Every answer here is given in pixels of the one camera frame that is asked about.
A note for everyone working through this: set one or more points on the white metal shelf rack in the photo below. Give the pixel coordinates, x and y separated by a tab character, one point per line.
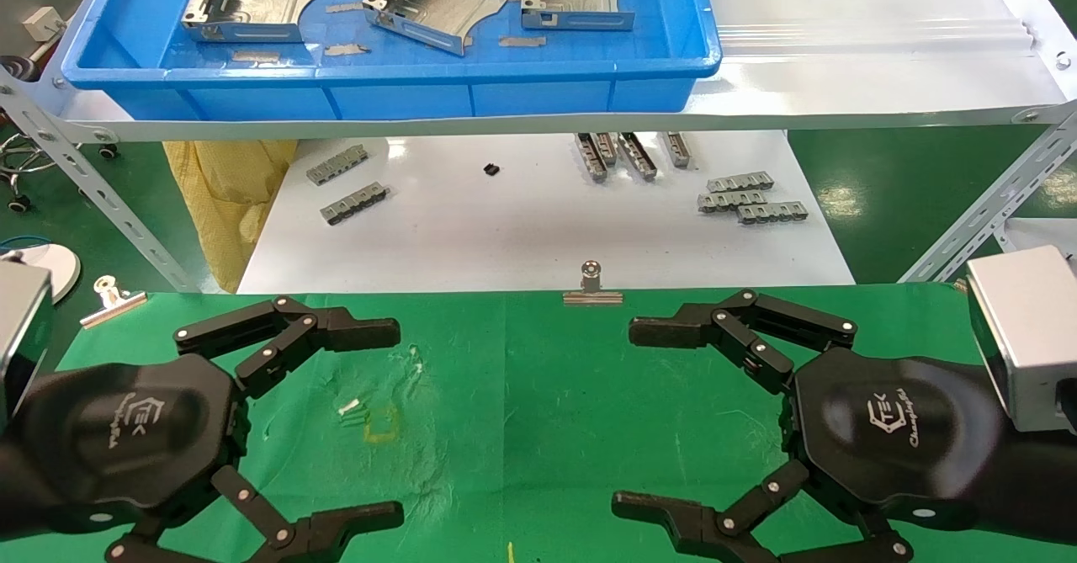
841	83

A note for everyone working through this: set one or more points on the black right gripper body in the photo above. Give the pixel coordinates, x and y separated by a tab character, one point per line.
892	437

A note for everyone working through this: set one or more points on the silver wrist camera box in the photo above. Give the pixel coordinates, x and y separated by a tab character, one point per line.
1026	336
21	336

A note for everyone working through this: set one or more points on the black round wheel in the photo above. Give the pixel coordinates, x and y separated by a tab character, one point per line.
18	68

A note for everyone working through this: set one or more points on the white wall socket box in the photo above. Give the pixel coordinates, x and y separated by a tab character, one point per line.
44	23

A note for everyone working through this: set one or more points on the green cloth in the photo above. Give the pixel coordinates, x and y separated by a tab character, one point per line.
538	395

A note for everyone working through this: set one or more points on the yellow bag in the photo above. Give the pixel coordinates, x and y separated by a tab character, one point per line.
219	201

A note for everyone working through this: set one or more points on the small white scrap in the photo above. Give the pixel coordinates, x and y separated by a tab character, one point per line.
349	407

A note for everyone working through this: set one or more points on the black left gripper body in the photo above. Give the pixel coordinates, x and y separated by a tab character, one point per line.
126	437

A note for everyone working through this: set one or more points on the chrome chair base with casters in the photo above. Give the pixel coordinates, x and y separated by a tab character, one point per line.
18	204

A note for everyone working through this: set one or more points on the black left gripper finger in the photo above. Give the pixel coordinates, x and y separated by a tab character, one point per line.
353	331
345	523

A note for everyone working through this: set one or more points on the white round stand base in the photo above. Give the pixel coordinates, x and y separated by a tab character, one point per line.
61	267

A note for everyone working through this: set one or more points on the silver binder clip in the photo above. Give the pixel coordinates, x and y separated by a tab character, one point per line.
114	306
592	297

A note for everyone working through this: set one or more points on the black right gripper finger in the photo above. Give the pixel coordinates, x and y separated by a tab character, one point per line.
673	519
673	331

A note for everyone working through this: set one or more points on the blue plastic tray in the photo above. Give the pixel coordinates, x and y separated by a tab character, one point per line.
379	96

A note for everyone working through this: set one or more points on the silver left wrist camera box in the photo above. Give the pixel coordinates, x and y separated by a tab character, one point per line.
21	336

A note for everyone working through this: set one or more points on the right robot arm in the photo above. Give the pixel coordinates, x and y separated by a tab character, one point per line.
1047	487

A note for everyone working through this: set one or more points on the grey tape piece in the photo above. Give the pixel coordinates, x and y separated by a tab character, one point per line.
347	50
522	41
343	7
256	55

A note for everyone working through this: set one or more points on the grey metal connector strip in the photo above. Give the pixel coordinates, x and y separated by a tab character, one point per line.
740	182
591	159
607	149
772	212
355	203
336	164
638	156
677	149
730	201

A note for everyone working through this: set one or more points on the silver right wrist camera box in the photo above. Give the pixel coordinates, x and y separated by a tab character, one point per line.
1026	336

